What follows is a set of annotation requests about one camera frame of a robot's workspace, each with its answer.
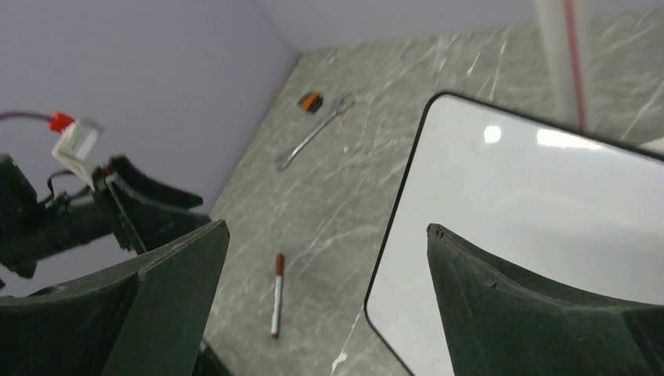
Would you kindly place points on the silver open-end wrench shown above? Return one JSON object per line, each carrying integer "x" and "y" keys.
{"x": 340, "y": 105}

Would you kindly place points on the orange black small block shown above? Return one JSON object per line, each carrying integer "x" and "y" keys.
{"x": 310, "y": 102}

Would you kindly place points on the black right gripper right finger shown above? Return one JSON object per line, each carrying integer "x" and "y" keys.
{"x": 502, "y": 319}

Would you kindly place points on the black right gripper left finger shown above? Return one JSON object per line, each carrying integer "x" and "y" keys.
{"x": 144, "y": 316}

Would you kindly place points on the white framed whiteboard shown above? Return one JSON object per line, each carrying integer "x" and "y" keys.
{"x": 577, "y": 208}

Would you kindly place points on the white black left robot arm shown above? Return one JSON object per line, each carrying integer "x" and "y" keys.
{"x": 32, "y": 230}

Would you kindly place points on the white PVC pipe frame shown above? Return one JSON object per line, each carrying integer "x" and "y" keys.
{"x": 563, "y": 29}

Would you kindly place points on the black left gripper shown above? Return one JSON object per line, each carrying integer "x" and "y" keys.
{"x": 135, "y": 226}

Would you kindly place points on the white marker pen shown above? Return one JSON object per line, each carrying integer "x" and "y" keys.
{"x": 275, "y": 322}

